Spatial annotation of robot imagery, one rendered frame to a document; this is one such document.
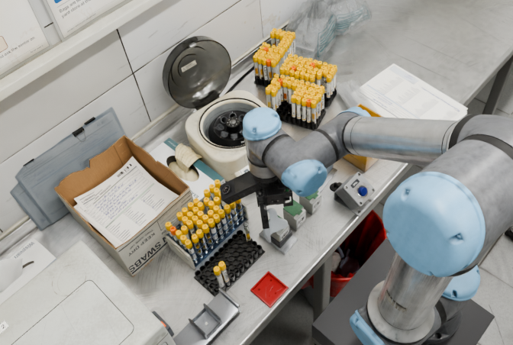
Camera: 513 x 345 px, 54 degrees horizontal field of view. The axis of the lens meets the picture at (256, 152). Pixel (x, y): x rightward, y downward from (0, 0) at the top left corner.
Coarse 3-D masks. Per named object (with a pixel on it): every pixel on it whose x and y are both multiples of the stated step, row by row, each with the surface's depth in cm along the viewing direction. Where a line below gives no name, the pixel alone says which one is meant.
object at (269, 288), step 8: (264, 280) 127; (272, 280) 127; (256, 288) 126; (264, 288) 126; (272, 288) 126; (280, 288) 126; (288, 288) 125; (256, 296) 125; (264, 296) 125; (272, 296) 125; (280, 296) 124; (272, 304) 123
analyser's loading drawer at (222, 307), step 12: (216, 300) 121; (228, 300) 121; (204, 312) 119; (216, 312) 119; (228, 312) 119; (192, 324) 116; (204, 324) 118; (216, 324) 117; (180, 336) 116; (192, 336) 116; (204, 336) 115
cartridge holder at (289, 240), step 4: (260, 232) 135; (260, 236) 135; (288, 236) 131; (292, 236) 133; (272, 240) 132; (276, 240) 130; (284, 240) 131; (288, 240) 133; (292, 240) 132; (296, 240) 133; (272, 244) 133; (276, 244) 131; (280, 244) 130; (284, 244) 132; (288, 244) 132; (292, 244) 132; (276, 248) 132; (280, 248) 131; (284, 248) 131; (288, 248) 131; (284, 252) 131
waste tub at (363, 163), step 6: (366, 108) 149; (372, 114) 148; (378, 114) 146; (348, 156) 147; (354, 156) 145; (360, 156) 142; (354, 162) 147; (360, 162) 144; (366, 162) 142; (372, 162) 146; (360, 168) 146; (366, 168) 145
